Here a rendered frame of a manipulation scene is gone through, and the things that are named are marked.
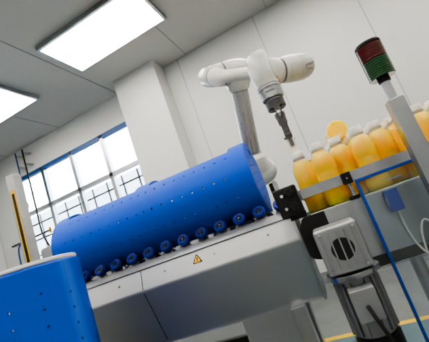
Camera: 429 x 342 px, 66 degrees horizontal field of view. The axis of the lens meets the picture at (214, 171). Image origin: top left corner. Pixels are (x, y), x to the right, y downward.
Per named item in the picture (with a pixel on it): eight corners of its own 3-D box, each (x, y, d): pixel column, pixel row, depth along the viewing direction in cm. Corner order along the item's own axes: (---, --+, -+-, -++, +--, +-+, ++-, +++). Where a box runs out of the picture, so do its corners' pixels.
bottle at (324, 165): (334, 205, 97) (310, 148, 100) (325, 207, 104) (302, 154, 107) (356, 197, 98) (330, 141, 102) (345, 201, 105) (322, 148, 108)
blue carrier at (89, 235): (104, 268, 159) (84, 214, 160) (274, 205, 138) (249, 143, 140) (64, 292, 131) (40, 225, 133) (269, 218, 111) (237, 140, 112)
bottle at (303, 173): (307, 214, 104) (286, 160, 107) (311, 212, 110) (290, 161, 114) (329, 207, 101) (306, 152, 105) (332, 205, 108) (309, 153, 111)
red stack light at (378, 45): (360, 71, 87) (353, 58, 88) (384, 60, 85) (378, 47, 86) (363, 61, 81) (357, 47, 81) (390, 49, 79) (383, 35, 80)
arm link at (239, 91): (239, 189, 206) (269, 178, 213) (252, 194, 191) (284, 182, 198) (212, 64, 188) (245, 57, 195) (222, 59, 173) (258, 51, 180)
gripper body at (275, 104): (266, 107, 133) (274, 127, 131) (263, 101, 125) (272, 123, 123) (284, 99, 131) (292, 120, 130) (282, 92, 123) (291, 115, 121)
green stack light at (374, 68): (368, 87, 86) (360, 71, 87) (393, 77, 84) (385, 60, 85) (372, 79, 80) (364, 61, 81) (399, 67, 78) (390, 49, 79)
